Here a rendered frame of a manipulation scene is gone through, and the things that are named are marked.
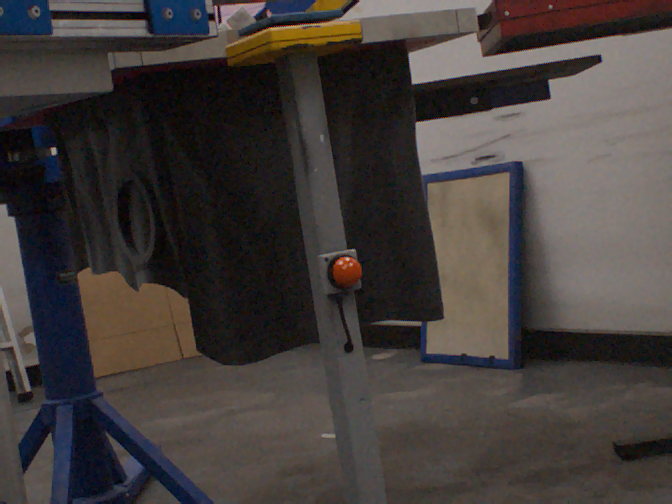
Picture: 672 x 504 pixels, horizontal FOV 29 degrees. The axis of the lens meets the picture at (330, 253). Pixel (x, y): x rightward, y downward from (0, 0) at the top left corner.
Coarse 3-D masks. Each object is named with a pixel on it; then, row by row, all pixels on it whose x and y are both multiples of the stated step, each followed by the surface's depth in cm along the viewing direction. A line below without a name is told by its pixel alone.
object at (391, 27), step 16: (368, 16) 187; (384, 16) 188; (400, 16) 189; (416, 16) 191; (432, 16) 192; (448, 16) 193; (464, 16) 195; (224, 32) 176; (368, 32) 187; (384, 32) 188; (400, 32) 189; (416, 32) 191; (432, 32) 192; (448, 32) 193; (464, 32) 195; (176, 48) 172; (192, 48) 174; (208, 48) 175; (224, 48) 176; (416, 48) 207; (112, 64) 169; (128, 64) 169; (144, 64) 170; (160, 64) 172; (176, 64) 175; (32, 112) 212; (16, 128) 239
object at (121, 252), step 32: (96, 96) 196; (128, 96) 185; (64, 128) 212; (96, 128) 200; (128, 128) 188; (64, 160) 218; (96, 160) 206; (128, 160) 189; (64, 192) 222; (96, 192) 208; (128, 192) 195; (96, 224) 211; (128, 224) 197; (160, 224) 185; (96, 256) 214; (128, 256) 195; (160, 256) 188
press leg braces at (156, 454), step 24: (72, 408) 304; (96, 408) 306; (48, 432) 319; (72, 432) 300; (120, 432) 304; (24, 456) 320; (72, 456) 296; (144, 456) 301; (72, 480) 293; (120, 480) 346; (168, 480) 298
